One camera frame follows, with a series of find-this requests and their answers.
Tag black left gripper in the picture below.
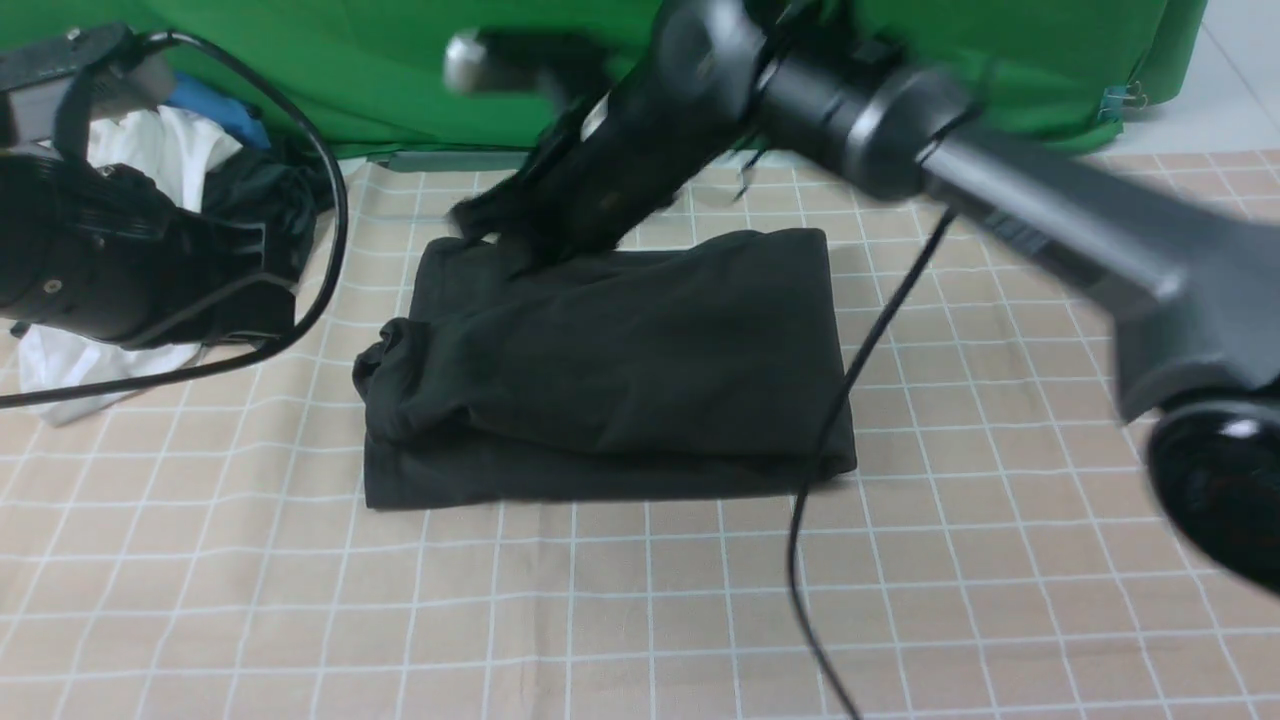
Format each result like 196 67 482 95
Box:
120 210 301 350

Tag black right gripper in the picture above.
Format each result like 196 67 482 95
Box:
448 120 641 269

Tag dark gray long-sleeve top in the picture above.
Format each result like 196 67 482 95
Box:
353 228 858 511

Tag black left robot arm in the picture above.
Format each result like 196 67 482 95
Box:
1 154 296 350

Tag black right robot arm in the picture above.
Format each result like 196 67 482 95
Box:
443 1 1279 593

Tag dark teal crumpled garment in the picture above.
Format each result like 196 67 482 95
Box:
202 142 334 284

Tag white crumpled shirt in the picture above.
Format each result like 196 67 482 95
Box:
15 108 244 395

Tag green backdrop cloth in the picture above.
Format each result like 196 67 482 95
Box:
1 1 1206 158

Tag beige checkered tablecloth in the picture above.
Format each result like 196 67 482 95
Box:
1 165 1279 719

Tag blue binder clip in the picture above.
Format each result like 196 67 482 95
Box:
1096 81 1149 124

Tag black left camera cable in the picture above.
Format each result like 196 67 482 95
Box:
0 29 349 409

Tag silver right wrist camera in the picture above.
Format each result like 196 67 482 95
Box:
442 27 613 110

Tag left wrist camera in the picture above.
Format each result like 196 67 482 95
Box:
1 23 177 160

